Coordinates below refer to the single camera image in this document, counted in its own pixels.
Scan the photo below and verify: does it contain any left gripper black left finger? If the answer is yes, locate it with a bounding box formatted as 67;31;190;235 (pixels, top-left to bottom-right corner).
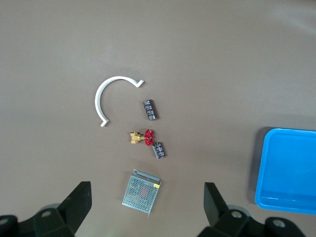
0;181;92;237

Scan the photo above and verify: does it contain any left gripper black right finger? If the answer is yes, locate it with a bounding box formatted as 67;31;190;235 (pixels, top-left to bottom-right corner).
197;182;316;237

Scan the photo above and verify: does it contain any black cylindrical capacitor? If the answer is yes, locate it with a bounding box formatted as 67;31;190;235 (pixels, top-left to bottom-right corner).
142;98;159;121
152;142;166;160

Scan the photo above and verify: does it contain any metal mesh power supply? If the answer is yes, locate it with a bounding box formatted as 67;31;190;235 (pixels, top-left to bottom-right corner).
121;168;162;218

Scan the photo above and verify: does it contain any blue plastic tray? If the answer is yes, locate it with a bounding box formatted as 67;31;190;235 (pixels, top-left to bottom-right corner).
254;127;316;215

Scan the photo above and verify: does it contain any brass valve red handwheel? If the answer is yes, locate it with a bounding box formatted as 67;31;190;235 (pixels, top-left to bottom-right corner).
130;128;156;148

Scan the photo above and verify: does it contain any brown table cover mat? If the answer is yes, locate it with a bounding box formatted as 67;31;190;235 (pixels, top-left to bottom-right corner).
0;0;316;237

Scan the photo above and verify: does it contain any white curved plastic bracket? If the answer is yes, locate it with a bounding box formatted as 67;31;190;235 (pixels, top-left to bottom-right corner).
94;76;145;128

